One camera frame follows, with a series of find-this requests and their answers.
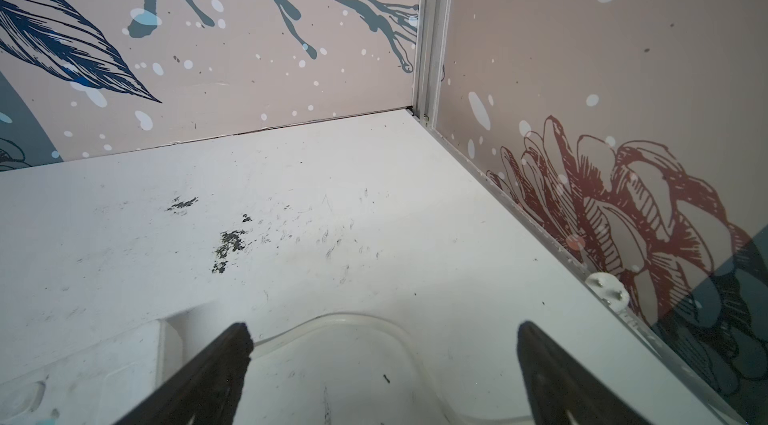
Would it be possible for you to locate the white multicolour power strip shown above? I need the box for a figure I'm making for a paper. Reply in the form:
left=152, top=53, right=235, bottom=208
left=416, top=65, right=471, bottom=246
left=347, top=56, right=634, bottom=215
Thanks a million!
left=1, top=320, right=183, bottom=424

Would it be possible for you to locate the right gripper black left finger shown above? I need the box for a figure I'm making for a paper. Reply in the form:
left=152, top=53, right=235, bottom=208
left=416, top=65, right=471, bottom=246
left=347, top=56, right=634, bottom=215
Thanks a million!
left=117, top=323, right=254, bottom=425

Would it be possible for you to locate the white power strip cable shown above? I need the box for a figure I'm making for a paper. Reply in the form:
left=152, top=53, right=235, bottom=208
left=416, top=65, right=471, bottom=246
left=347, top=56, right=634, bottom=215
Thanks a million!
left=248, top=312, right=535, bottom=425

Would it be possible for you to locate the white wall cable clip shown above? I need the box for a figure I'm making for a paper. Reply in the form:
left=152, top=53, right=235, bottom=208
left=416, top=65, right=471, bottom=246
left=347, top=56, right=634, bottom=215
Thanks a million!
left=585, top=272, right=630, bottom=313

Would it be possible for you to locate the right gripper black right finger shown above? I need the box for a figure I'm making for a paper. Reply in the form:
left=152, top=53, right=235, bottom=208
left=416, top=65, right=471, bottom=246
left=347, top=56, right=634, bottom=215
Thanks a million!
left=517, top=321, right=649, bottom=425

